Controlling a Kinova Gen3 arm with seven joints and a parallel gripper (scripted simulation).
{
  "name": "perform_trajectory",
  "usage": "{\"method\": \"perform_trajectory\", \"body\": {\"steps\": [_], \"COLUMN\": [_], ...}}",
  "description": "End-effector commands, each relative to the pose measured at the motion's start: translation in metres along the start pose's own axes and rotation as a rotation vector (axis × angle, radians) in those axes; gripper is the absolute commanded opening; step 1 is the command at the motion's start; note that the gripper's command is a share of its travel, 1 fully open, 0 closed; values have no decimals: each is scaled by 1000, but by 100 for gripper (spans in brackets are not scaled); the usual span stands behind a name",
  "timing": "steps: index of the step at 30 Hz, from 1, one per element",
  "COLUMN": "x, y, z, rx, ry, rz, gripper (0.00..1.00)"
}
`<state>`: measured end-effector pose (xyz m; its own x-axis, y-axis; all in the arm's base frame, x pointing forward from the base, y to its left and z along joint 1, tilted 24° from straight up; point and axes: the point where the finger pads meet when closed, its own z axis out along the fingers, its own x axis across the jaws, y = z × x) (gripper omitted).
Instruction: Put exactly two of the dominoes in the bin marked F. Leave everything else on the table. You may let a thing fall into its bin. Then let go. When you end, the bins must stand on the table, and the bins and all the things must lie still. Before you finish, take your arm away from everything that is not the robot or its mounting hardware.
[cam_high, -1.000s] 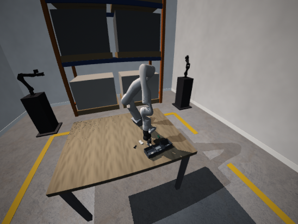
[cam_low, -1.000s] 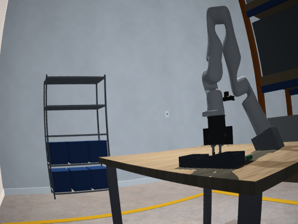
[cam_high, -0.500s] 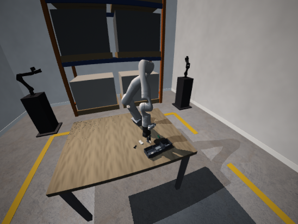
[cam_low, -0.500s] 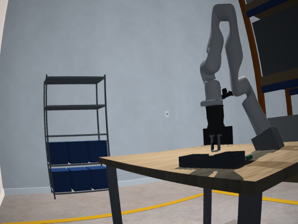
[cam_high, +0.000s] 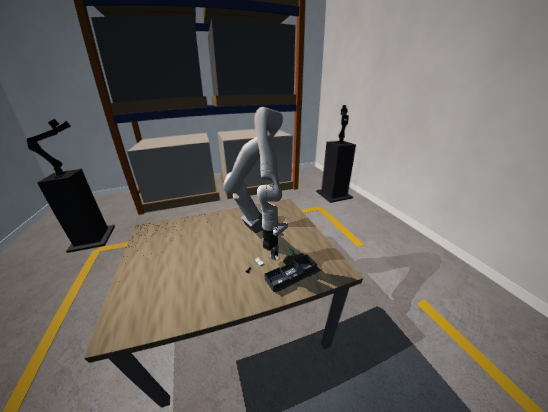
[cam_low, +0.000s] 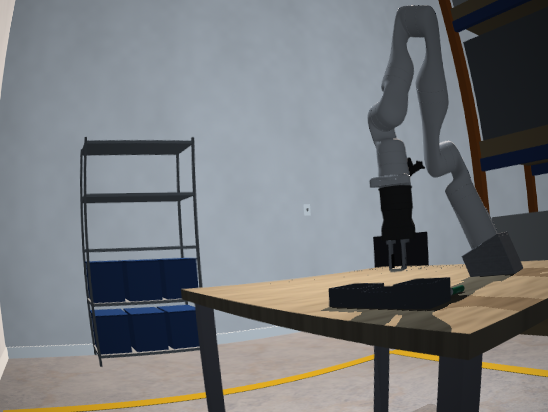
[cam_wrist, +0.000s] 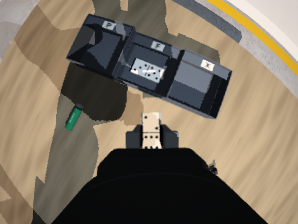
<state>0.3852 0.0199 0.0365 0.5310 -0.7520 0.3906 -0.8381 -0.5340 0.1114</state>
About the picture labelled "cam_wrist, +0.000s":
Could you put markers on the dark grey rack of bins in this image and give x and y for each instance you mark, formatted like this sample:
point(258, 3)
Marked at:
point(192, 88)

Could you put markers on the black bolt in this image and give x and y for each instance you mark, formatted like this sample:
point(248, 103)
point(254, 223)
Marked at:
point(214, 171)

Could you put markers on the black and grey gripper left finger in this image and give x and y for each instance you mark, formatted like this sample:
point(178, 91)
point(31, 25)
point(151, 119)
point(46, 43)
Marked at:
point(134, 139)

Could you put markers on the white domino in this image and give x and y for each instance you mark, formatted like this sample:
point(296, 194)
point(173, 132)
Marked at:
point(147, 70)
point(151, 129)

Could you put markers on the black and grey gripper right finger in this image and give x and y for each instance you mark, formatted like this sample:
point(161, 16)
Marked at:
point(168, 139)

